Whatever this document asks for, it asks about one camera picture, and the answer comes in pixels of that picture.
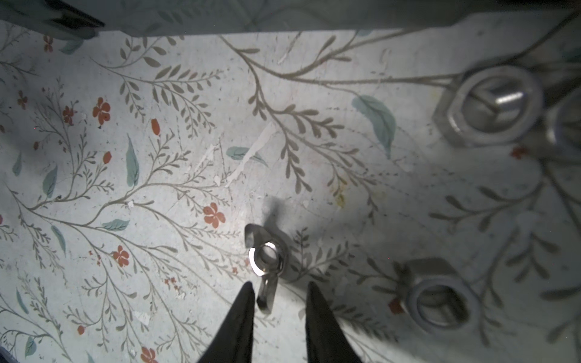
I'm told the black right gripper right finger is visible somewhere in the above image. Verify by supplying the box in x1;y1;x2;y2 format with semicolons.
305;281;363;363

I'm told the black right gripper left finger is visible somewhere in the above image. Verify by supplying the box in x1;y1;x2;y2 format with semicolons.
198;281;255;363

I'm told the silver wing nut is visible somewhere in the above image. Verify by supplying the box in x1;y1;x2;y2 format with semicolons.
245;224;288;315

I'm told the silver cap nut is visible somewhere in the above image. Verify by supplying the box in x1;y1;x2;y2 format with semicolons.
396;257;481;337

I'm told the transparent green compartment organizer box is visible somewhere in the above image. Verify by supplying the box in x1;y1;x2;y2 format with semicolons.
1;0;580;40

